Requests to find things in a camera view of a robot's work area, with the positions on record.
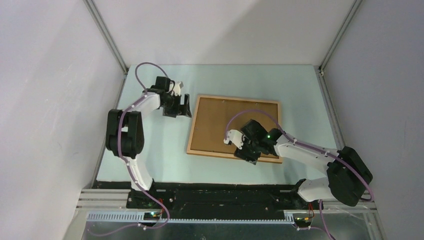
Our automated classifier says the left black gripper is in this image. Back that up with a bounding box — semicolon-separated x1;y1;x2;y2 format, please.
161;93;191;118

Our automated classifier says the light wooden picture frame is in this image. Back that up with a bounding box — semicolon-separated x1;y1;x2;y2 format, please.
186;94;284;165

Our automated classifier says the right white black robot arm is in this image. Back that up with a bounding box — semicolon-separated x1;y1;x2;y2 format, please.
223;119;374;209

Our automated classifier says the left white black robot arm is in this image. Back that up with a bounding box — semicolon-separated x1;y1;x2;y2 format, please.
105;76;192;208

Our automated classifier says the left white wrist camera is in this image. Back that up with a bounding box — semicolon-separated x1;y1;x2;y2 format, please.
171;81;184;96

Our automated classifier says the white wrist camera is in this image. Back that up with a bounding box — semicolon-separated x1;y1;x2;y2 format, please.
223;129;245;150
171;81;184;96

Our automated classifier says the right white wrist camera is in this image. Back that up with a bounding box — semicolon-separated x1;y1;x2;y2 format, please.
223;129;245;150

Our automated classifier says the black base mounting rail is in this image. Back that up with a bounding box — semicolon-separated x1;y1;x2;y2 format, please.
126;182;319;221

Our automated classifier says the aluminium extrusion frame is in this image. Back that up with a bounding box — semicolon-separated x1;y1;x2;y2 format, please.
64;182;386;240

